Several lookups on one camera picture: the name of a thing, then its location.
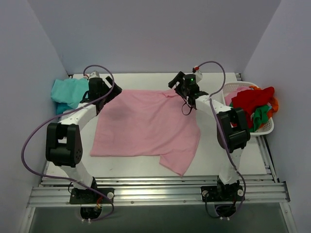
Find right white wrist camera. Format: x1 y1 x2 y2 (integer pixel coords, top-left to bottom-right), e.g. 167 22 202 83
192 66 203 83

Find white plastic basket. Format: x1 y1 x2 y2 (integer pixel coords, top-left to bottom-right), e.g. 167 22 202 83
222 82 274 137

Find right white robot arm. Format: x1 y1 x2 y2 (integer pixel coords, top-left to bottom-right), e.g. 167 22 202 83
168 71 250 200

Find teal t shirt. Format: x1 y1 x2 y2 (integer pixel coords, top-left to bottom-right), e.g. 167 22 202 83
51 79 89 115

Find pink t shirt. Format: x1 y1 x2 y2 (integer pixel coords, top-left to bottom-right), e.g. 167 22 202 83
225 91 239 106
90 90 201 176

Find pink t shirt in basket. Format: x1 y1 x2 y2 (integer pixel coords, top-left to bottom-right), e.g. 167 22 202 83
225 91 239 106

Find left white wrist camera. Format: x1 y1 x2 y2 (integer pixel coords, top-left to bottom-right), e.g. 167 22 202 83
84 70 100 80

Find green t shirt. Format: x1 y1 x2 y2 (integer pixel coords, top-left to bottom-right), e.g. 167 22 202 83
250 105 270 133

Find red t shirt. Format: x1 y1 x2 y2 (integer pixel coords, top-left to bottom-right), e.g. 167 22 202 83
225 86 279 133

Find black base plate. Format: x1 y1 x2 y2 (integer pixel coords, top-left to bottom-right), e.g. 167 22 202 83
201 186 245 202
69 187 115 205

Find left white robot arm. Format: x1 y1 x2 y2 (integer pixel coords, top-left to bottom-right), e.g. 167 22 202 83
46 76 122 203

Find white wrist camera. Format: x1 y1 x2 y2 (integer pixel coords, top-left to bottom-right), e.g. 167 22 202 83
84 70 100 80
192 66 203 83

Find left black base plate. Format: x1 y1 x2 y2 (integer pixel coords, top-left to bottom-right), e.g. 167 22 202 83
69 187 115 205

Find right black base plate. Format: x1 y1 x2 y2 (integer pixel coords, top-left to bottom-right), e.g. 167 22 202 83
201 186 245 202

